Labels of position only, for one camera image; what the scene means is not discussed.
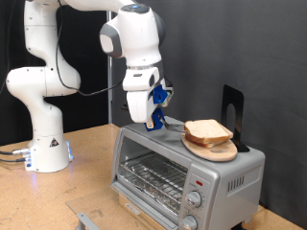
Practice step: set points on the white bread slice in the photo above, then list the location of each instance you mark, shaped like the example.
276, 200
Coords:
204, 129

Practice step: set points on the dark grey backdrop curtain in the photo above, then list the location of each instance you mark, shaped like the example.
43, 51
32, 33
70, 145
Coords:
207, 48

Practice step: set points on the black metal bookend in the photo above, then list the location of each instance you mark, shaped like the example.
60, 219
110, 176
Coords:
233, 94

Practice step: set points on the silver toaster oven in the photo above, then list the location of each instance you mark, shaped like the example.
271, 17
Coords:
172, 147

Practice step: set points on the silver oven knob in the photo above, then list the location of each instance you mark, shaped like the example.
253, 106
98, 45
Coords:
193, 199
189, 222

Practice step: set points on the metal pole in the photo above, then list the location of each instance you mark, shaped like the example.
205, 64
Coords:
110, 108

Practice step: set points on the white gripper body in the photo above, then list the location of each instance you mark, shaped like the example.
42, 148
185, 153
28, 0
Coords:
139, 102

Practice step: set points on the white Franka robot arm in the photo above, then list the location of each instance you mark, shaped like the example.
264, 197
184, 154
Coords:
41, 121

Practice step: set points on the wooden block under oven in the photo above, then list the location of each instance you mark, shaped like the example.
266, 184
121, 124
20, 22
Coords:
128, 204

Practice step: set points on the black spatula with blue block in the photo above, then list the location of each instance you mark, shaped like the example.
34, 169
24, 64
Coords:
157, 119

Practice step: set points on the round wooden cutting board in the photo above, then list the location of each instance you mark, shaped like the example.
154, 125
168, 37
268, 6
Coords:
217, 153

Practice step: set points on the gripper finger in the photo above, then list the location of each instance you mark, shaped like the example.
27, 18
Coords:
149, 125

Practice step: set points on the black backdrop cloth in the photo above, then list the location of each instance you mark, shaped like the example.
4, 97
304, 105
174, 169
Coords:
89, 111

